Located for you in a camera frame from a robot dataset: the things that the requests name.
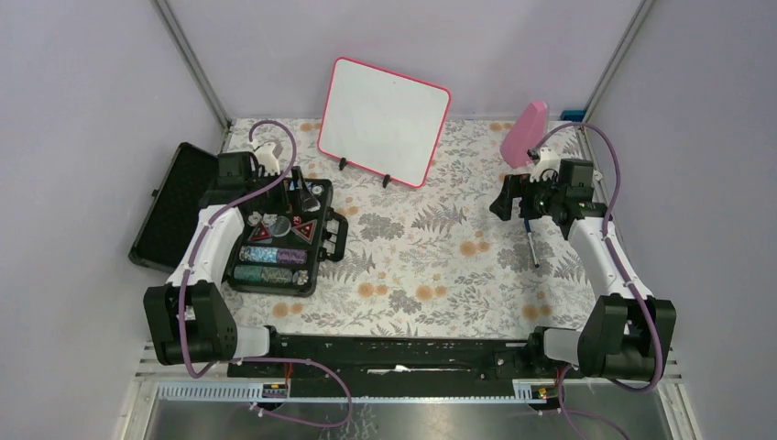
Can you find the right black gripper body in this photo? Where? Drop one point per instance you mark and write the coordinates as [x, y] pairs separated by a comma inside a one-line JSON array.
[[545, 195]]

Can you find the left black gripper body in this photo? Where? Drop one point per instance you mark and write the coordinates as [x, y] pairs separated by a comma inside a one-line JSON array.
[[257, 181]]

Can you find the white blue marker pen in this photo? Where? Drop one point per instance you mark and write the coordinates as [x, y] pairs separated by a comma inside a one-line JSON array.
[[534, 257]]

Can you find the pink framed whiteboard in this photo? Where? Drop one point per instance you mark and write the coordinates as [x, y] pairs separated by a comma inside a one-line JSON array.
[[382, 121]]

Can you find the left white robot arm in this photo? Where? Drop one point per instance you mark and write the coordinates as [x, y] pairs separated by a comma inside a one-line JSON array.
[[188, 319]]

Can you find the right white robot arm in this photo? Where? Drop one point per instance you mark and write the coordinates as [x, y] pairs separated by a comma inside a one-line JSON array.
[[628, 333]]

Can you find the pink eraser block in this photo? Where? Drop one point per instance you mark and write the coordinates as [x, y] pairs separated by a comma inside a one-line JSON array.
[[525, 134]]

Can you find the open black case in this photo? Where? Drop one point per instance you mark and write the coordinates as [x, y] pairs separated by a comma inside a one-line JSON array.
[[274, 243]]

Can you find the blue corner object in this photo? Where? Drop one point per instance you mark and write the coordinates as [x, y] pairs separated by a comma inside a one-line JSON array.
[[573, 115]]

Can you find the floral table mat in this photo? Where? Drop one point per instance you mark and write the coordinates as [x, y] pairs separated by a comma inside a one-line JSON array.
[[432, 261]]

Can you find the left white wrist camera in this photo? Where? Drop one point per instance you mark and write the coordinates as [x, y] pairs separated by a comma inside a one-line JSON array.
[[267, 154]]

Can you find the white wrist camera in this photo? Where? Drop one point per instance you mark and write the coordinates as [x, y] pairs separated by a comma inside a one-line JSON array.
[[267, 154], [546, 163]]

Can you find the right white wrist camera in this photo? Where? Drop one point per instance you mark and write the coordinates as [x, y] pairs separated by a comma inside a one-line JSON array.
[[546, 163]]

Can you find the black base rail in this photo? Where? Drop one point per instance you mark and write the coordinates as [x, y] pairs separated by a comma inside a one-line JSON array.
[[399, 367]]

